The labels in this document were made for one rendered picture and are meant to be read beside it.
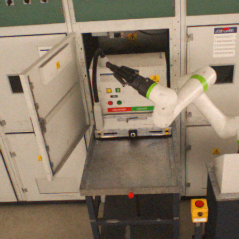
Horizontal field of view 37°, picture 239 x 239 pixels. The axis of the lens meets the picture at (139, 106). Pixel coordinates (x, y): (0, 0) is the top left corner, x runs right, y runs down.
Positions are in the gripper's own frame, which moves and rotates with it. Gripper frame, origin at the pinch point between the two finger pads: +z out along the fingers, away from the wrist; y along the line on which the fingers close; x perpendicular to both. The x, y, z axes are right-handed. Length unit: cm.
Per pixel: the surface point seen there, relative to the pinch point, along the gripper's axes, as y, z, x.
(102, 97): 12, 21, -48
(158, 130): 30, -15, -72
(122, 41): 81, 62, -64
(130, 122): 20, 3, -67
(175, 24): 64, 3, -10
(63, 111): -11, 34, -52
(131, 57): 41, 20, -32
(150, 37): 96, 44, -59
